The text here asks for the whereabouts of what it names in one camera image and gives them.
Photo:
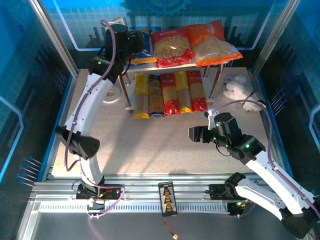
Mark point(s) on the blue orange macaroni bag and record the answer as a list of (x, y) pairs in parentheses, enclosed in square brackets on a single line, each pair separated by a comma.
[(146, 57)]

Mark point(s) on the wide red pasta bag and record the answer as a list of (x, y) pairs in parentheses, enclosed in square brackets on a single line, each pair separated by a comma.
[(170, 47)]

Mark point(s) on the red spaghetti bag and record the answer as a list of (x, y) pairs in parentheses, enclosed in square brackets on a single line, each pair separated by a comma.
[(170, 92), (197, 90)]

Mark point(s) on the yellow spaghetti bag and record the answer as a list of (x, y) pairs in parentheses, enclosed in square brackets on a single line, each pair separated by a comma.
[(183, 87), (141, 87)]

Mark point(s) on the dark blue spaghetti pack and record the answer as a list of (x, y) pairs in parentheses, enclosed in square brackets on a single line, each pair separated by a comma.
[(156, 95)]

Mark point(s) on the orange pasta bag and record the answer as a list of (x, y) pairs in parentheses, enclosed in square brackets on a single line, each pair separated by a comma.
[(212, 47)]

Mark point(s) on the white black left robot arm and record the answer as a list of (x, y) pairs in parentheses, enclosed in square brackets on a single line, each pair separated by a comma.
[(85, 112)]

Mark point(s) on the white two-tier shelf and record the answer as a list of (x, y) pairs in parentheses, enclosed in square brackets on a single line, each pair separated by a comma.
[(209, 87)]

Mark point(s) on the white plush toy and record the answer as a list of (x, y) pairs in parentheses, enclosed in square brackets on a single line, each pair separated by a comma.
[(237, 87)]

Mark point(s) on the white tape roll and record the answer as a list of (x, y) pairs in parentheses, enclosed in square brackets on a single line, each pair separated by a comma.
[(116, 97)]

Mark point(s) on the black control board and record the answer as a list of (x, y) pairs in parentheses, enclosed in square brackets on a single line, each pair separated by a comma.
[(168, 200)]

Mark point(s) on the blue table border strip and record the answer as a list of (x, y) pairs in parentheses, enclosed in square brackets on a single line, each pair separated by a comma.
[(65, 100)]

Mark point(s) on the small black electronics box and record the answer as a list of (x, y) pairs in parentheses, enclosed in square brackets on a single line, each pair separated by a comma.
[(235, 210)]

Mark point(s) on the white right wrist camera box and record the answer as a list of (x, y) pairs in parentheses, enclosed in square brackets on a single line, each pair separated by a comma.
[(209, 113)]

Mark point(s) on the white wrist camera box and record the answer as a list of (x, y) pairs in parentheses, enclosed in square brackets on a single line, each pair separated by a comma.
[(209, 113), (119, 20)]

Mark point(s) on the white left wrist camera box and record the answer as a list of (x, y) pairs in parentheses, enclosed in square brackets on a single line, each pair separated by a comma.
[(119, 20)]

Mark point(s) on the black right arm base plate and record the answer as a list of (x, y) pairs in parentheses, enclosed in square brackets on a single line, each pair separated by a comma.
[(216, 192)]

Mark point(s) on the aluminium frame post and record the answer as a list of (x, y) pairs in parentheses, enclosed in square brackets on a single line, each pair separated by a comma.
[(275, 37), (55, 37)]

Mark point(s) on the aluminium front rail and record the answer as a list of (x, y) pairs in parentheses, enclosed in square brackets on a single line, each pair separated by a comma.
[(140, 191)]

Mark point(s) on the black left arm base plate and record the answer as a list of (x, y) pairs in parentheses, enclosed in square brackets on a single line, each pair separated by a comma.
[(116, 193)]

